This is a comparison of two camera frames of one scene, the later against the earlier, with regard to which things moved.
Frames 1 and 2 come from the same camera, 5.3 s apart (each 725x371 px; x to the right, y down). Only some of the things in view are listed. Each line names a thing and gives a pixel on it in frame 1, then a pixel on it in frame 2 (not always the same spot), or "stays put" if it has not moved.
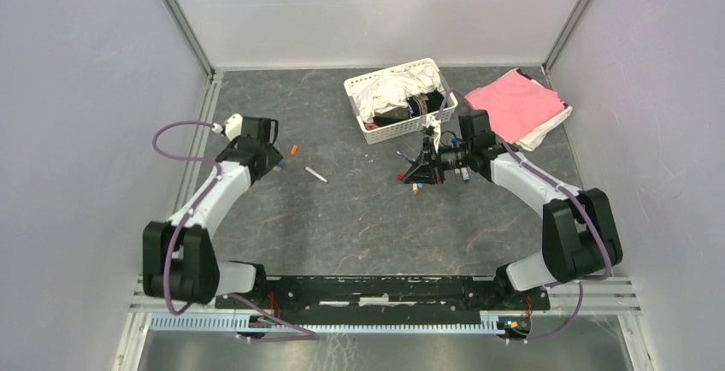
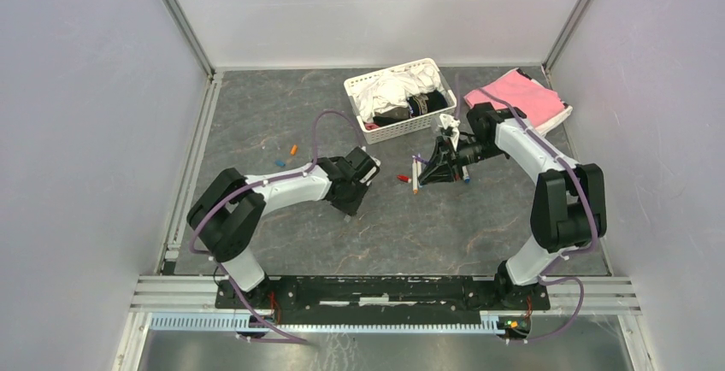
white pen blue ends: [463, 169] stays put
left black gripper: [268, 146] to [350, 209]
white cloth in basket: [391, 90] stays put
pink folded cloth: [516, 105] stays put
